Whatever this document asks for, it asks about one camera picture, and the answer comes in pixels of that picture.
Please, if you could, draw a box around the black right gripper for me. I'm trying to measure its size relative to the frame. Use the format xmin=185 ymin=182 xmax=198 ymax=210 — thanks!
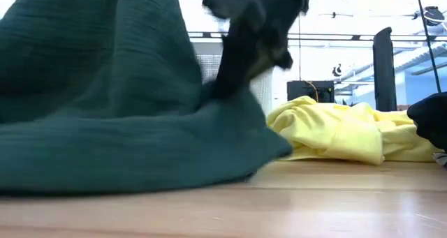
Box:
xmin=198 ymin=0 xmax=317 ymax=100

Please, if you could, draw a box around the yellow cloth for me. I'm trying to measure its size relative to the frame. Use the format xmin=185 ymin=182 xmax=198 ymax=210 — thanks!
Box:
xmin=267 ymin=95 xmax=443 ymax=166

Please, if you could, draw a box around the dark green cloth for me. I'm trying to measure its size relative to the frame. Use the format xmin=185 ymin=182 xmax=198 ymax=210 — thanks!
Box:
xmin=0 ymin=0 xmax=293 ymax=195

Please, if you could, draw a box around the white perforated laundry basket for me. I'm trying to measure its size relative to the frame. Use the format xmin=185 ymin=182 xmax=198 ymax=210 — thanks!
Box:
xmin=190 ymin=41 xmax=274 ymax=117

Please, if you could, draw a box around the black computer monitor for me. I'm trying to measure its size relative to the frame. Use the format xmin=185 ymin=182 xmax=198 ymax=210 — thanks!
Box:
xmin=286 ymin=80 xmax=335 ymax=104

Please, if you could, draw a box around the thin black slanted pole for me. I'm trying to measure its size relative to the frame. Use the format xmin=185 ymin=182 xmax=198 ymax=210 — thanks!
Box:
xmin=414 ymin=0 xmax=443 ymax=94

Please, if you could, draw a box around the thin black hanging cable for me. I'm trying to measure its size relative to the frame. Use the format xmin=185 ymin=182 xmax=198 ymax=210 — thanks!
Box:
xmin=298 ymin=14 xmax=302 ymax=81

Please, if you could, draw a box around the orange hanging cable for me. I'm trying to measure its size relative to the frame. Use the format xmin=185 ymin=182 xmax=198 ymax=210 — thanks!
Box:
xmin=303 ymin=80 xmax=320 ymax=103

